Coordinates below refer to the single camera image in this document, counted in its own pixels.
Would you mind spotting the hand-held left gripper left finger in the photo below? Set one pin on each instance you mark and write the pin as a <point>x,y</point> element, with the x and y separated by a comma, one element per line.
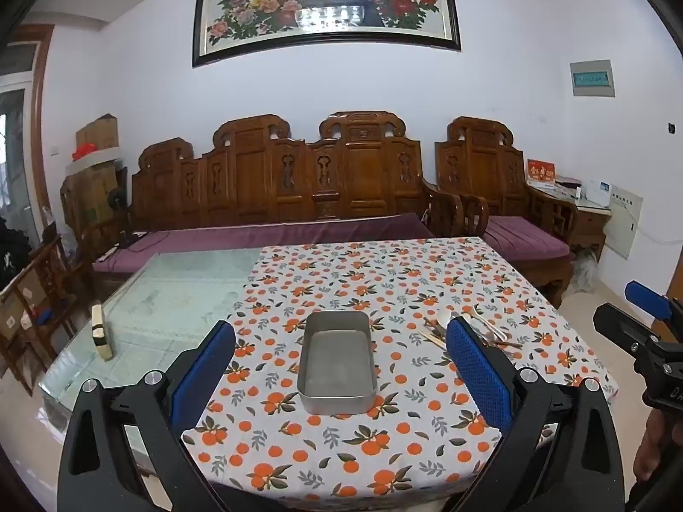
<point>205,373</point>

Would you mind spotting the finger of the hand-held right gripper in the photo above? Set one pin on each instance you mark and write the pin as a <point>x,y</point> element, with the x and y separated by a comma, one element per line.
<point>621,328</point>
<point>646,294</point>

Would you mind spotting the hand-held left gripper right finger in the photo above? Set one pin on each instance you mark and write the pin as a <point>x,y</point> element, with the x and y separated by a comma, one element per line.
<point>477,373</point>

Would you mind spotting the dark wooden chopstick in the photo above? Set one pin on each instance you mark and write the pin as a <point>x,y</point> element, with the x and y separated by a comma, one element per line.
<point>507,342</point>
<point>433,326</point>

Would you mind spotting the white spoon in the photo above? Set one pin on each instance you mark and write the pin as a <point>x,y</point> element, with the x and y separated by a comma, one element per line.
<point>488,321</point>

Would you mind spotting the light wooden chopstick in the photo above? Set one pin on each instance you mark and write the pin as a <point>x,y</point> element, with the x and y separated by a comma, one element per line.
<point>432,338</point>

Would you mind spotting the rectangular metal tray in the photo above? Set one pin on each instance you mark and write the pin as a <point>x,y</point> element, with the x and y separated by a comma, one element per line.
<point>336,362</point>

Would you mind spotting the person's right hand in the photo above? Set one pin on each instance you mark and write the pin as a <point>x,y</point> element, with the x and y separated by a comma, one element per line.
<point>650,445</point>

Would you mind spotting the clear plastic bag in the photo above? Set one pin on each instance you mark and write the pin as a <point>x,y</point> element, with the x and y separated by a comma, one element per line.
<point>584,273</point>

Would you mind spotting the wooden side table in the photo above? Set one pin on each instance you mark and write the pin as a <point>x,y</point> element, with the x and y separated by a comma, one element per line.
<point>589,221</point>

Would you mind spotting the white device box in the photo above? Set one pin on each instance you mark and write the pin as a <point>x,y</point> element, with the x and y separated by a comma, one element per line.
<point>598,193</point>

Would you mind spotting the beige block with black band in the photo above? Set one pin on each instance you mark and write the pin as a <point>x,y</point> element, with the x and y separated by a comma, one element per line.
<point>101,330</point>

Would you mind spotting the purple armchair cushion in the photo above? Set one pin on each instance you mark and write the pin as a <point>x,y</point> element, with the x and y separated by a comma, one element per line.
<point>525,237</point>

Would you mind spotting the orange fruit print tablecloth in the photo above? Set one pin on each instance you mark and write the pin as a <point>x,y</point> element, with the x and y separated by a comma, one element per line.
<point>320,288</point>

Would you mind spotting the wooden chair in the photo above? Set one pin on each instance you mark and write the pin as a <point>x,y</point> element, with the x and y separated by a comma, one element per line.
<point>45,288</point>

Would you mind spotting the black fan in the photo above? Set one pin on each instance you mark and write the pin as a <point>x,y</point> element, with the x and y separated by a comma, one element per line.
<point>115,201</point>

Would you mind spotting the carved wooden sofa bench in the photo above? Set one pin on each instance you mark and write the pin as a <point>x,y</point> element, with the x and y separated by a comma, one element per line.
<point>267,181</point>

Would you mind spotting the carved wooden armchair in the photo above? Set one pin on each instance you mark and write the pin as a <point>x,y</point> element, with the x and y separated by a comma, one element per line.
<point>483,170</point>

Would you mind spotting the large cardboard box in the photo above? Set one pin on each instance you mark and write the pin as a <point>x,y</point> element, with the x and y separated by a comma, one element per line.
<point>90,194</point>

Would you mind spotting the red plastic item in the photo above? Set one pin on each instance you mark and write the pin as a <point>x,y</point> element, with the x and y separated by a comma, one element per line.
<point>84,151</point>

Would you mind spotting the small cardboard box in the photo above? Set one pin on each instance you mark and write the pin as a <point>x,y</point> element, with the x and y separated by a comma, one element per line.
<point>98,132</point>

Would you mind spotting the framed peacock flower painting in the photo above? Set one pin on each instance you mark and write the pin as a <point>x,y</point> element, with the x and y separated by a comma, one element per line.
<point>320,10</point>

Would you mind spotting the grey wall panel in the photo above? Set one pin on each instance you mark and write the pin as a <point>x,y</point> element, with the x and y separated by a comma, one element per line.
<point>624,221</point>

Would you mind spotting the wall electrical box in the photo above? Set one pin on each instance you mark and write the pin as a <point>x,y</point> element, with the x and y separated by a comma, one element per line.
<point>591,78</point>

